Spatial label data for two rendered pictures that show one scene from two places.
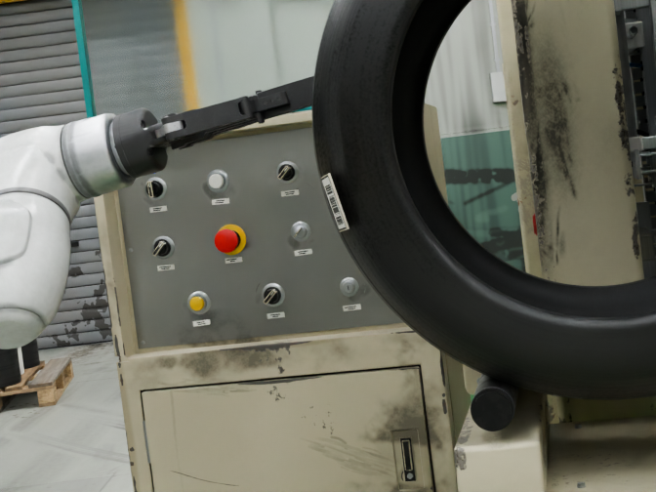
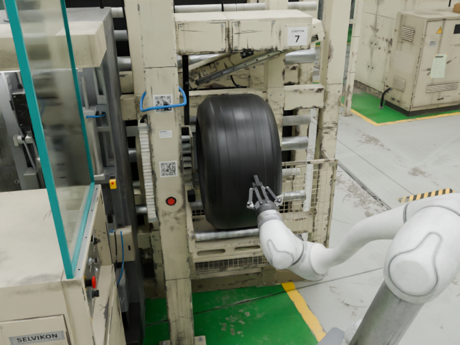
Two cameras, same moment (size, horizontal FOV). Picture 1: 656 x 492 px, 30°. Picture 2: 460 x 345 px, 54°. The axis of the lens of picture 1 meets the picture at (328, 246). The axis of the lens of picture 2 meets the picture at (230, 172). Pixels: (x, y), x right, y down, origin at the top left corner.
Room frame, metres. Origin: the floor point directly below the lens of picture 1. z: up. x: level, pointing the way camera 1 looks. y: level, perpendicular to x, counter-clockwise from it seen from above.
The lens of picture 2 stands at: (1.99, 1.43, 2.08)
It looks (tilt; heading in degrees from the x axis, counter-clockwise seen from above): 27 degrees down; 250
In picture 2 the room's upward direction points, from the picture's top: 1 degrees counter-clockwise
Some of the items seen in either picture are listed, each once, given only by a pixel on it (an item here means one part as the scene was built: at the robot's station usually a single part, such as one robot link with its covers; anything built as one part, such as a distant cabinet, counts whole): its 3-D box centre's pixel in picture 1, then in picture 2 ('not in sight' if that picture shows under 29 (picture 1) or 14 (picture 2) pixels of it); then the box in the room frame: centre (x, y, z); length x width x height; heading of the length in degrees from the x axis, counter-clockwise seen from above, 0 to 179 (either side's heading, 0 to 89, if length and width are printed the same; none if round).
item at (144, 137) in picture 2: not in sight; (148, 172); (1.73, -0.34, 1.19); 0.05 x 0.04 x 0.48; 79
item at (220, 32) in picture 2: not in sight; (241, 31); (1.20, -0.58, 1.71); 0.61 x 0.25 x 0.15; 169
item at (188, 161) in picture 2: not in sight; (174, 158); (1.53, -0.73, 1.05); 0.20 x 0.15 x 0.30; 169
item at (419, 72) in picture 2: not in sight; (431, 62); (-2.55, -3.28, 0.62); 0.91 x 0.58 x 1.25; 178
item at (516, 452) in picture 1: (507, 433); (230, 244); (1.41, -0.18, 0.83); 0.36 x 0.09 x 0.06; 169
